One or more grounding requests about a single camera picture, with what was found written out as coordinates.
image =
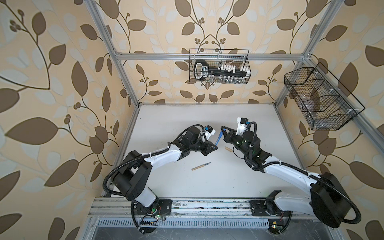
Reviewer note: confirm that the beige pen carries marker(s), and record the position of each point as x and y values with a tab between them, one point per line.
200	166

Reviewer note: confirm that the side wire basket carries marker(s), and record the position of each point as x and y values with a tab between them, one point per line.
326	103

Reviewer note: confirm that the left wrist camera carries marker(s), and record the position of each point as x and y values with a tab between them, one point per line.
208	132

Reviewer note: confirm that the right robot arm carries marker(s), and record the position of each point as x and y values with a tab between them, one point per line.
322	196

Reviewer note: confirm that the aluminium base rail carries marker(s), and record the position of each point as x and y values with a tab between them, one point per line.
184	207

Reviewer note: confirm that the black tool in basket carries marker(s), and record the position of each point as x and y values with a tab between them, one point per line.
202	70

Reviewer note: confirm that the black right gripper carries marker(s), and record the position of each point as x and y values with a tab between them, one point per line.
231	135

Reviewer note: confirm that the blue pen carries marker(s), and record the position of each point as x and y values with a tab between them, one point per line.
219	138

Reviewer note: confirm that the aluminium frame post left rear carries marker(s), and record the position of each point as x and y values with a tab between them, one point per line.
93	10

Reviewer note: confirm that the aluminium frame post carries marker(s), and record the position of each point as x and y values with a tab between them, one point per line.
302	60
93	10

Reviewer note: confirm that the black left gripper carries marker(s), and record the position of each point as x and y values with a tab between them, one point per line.
206	147

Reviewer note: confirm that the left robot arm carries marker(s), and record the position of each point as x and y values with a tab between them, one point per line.
131	177

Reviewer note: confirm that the rear wire basket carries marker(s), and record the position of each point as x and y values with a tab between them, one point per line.
238	57

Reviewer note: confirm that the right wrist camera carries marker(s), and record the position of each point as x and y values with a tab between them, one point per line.
242	126

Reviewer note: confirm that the aluminium frame post right rear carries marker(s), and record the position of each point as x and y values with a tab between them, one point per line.
302	60

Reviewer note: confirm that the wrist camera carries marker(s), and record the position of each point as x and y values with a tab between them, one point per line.
242	126
208	132

